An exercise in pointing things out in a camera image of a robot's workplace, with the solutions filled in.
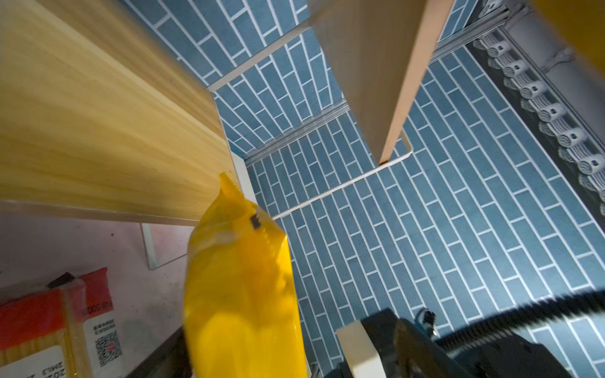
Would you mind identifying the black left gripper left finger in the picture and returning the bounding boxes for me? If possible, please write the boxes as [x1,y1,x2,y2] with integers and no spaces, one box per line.
[127,327,189,378]

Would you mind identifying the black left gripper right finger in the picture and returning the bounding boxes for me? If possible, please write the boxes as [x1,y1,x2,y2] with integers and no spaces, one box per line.
[394,319,466,377]

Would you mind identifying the plain yellow pasta package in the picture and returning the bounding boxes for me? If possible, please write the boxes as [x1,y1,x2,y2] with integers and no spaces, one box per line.
[184,173,308,377]

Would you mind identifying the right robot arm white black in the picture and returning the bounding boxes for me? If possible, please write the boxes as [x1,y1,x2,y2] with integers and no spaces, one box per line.
[328,290,604,377]

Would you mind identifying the red labelled spaghetti package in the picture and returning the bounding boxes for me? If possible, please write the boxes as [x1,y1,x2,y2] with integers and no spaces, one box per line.
[1,268,127,377]

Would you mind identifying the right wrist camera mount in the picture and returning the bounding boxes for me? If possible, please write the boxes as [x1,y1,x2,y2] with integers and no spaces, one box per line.
[337,321,386,378]

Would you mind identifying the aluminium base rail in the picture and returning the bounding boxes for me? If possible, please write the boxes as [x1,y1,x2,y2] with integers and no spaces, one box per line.
[469,1,604,215]

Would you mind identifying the white frame wooden shelf rack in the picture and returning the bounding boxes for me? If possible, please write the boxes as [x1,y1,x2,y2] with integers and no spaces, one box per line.
[0,0,457,270]

